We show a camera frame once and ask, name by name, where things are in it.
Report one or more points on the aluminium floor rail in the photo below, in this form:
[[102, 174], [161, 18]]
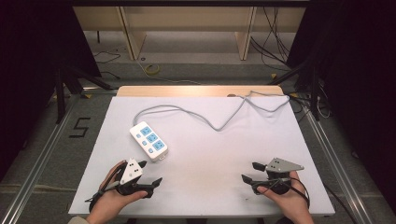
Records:
[[336, 161], [40, 155]]

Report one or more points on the person's left hand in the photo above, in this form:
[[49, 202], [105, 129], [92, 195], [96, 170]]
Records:
[[107, 202]]

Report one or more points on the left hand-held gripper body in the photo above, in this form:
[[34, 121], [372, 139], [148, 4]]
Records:
[[130, 172]]

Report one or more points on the white table mat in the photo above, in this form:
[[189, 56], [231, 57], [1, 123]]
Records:
[[202, 161]]

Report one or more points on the black curtain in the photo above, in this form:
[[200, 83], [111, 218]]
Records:
[[28, 62], [358, 77]]

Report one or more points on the yellow tape roll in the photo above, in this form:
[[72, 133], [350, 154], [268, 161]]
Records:
[[147, 69]]

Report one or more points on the black metal stand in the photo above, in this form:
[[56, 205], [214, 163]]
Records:
[[59, 93], [315, 93]]

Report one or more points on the light wooden desk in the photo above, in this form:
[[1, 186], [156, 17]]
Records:
[[186, 18]]

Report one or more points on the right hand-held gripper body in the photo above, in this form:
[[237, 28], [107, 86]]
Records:
[[281, 166]]

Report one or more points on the person's right hand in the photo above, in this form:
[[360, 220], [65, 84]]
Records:
[[292, 202]]

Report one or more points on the white power strip blue sockets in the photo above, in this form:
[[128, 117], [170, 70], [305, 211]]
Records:
[[140, 137]]

